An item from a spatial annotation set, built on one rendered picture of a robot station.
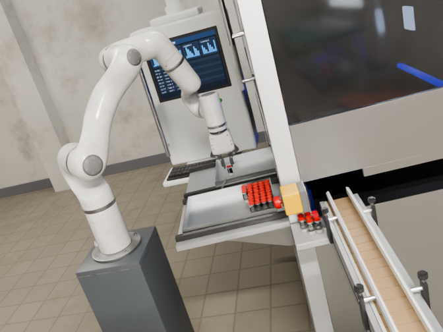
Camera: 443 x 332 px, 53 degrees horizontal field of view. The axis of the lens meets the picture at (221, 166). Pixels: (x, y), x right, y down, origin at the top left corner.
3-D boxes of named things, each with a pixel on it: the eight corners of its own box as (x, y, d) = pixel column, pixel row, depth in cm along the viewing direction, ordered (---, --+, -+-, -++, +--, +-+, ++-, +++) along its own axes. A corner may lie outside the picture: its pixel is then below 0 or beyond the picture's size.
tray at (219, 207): (271, 185, 179) (269, 177, 178) (278, 216, 155) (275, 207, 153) (190, 203, 183) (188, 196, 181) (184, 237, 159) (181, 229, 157)
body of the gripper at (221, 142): (229, 122, 193) (235, 146, 197) (206, 128, 194) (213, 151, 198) (229, 128, 186) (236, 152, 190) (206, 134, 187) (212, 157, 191)
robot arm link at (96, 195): (91, 217, 155) (64, 155, 146) (72, 205, 169) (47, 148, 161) (120, 201, 161) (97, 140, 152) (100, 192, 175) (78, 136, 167)
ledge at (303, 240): (333, 219, 147) (331, 215, 147) (342, 240, 135) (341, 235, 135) (291, 229, 149) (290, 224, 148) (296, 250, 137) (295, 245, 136)
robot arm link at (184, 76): (151, 72, 180) (196, 122, 197) (172, 70, 168) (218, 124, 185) (165, 56, 183) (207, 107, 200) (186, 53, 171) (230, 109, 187)
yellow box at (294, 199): (306, 200, 143) (301, 180, 141) (310, 211, 137) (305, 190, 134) (283, 205, 144) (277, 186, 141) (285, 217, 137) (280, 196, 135)
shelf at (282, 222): (287, 149, 215) (286, 145, 214) (314, 221, 150) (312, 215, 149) (191, 172, 220) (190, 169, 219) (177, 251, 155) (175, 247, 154)
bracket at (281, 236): (293, 240, 166) (286, 210, 161) (295, 244, 163) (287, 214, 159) (205, 259, 170) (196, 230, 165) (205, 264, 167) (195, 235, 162)
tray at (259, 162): (287, 149, 209) (286, 142, 208) (296, 170, 185) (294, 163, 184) (217, 166, 213) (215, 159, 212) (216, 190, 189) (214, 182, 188)
